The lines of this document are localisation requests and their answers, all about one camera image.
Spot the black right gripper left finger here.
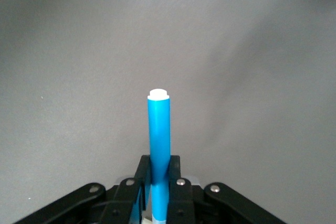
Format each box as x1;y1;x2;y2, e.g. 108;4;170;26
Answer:
15;155;153;224

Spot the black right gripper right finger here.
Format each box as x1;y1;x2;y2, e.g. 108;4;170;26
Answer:
166;155;287;224

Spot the blue marker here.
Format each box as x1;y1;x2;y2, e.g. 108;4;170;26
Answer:
143;88;172;224

